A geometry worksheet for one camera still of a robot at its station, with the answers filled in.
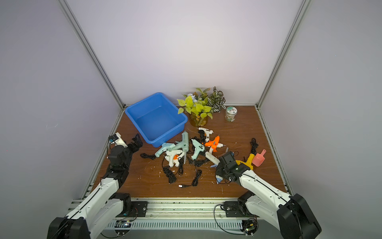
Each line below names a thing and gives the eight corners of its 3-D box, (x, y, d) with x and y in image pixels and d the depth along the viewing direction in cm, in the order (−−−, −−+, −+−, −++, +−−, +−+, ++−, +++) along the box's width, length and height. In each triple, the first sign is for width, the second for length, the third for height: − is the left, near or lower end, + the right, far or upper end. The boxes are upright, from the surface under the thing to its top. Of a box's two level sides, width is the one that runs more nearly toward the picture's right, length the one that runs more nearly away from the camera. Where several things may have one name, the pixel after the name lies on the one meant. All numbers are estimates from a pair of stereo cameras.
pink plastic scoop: (250, 162, 90) (251, 161, 88) (259, 148, 96) (260, 146, 95) (259, 168, 88) (261, 167, 86) (267, 153, 94) (268, 151, 93)
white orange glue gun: (162, 167, 88) (161, 165, 86) (165, 151, 95) (164, 149, 92) (183, 167, 88) (183, 165, 86) (184, 151, 94) (184, 149, 92)
